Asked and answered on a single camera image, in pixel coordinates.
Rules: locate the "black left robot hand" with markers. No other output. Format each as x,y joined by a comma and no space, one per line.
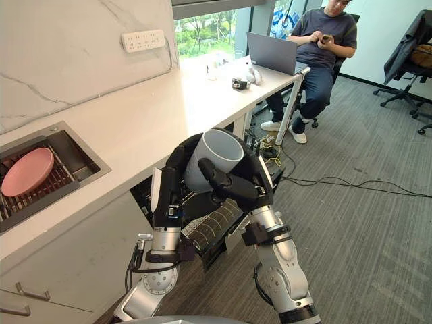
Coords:
165,199

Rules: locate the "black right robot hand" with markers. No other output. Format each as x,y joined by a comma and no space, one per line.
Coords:
246,185

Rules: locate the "light grey cup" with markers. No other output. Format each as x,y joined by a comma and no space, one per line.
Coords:
219,148

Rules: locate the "black dishwasher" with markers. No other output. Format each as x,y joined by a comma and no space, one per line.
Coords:
216,251

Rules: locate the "black kitchen sink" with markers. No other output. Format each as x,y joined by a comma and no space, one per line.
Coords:
81,158

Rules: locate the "black sink drain rack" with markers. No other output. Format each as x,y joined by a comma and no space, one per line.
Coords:
44,194

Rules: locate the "white kitchen cabinet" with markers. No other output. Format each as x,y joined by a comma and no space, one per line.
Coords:
84,253

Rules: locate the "small black device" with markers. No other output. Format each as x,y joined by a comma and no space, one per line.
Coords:
239,83

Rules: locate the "white desk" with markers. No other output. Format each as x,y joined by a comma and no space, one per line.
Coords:
276,79

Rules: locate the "white soft toy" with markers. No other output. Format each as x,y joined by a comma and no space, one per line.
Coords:
254,75

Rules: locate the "white mug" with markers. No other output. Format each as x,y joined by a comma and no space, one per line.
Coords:
212,71

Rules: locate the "clear glass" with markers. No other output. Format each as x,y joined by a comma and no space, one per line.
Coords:
238,56

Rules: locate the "grey robot torso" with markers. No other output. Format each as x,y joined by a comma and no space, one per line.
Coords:
216,320

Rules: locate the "grey laptop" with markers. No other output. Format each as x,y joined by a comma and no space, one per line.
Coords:
271,52

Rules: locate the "pink plate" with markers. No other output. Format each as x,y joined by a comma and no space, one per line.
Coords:
28,172

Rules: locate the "person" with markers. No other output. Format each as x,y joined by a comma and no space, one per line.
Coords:
320,50

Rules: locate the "window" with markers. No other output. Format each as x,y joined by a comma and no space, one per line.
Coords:
206,30

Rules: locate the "grey jacket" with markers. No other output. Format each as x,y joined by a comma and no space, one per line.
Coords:
401,54

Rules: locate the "brown bag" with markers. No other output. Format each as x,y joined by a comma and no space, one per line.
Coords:
423,54

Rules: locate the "white wall power strip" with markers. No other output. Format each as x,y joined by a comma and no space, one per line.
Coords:
142,40

